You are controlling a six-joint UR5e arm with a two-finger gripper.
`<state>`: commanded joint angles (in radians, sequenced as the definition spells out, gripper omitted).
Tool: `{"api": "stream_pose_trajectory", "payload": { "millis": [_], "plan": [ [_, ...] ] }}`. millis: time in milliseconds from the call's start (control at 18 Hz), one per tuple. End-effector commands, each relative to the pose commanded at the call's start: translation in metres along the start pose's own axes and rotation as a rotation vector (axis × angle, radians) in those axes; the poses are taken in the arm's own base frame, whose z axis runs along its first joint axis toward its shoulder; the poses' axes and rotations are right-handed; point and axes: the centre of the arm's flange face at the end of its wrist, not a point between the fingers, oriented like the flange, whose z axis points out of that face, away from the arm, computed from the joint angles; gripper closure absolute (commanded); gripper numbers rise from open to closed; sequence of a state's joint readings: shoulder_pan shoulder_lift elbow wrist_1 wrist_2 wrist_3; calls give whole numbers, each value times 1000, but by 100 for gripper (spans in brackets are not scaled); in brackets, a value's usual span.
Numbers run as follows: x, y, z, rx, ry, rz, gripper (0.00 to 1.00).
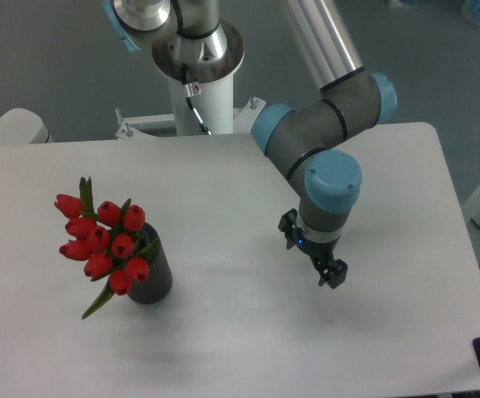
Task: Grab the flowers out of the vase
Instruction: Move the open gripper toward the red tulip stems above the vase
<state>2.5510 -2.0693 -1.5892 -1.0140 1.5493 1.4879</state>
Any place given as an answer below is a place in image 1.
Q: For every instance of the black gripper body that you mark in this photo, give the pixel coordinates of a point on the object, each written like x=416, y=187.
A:
x=310, y=247

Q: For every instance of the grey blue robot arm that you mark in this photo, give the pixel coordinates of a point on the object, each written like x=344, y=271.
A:
x=302, y=145

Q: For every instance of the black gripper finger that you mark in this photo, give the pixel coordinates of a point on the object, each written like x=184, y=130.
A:
x=288, y=224
x=332, y=272

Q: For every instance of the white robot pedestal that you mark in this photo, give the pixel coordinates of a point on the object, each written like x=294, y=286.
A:
x=200, y=77

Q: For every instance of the red tulip bouquet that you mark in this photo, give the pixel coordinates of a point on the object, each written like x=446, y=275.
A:
x=113, y=241

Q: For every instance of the white chair on left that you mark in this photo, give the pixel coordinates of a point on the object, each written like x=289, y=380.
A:
x=21, y=127

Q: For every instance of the dark grey ribbed vase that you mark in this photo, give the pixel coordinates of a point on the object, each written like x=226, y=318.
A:
x=159, y=281

